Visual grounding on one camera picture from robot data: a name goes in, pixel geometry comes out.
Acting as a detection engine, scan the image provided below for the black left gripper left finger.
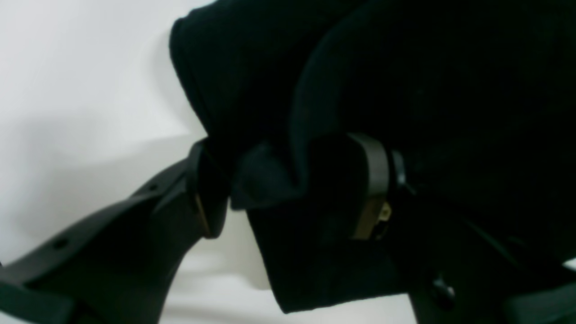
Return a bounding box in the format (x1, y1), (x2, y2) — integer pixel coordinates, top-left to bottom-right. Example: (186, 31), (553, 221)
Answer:
(1, 139), (229, 324)

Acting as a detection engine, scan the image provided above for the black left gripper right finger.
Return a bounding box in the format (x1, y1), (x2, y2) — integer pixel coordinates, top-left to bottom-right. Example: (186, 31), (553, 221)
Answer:
(347, 133), (575, 324)

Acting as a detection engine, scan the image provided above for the black t-shirt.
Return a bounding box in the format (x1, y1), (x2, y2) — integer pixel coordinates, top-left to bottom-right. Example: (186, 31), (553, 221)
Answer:
(169, 0), (575, 318)

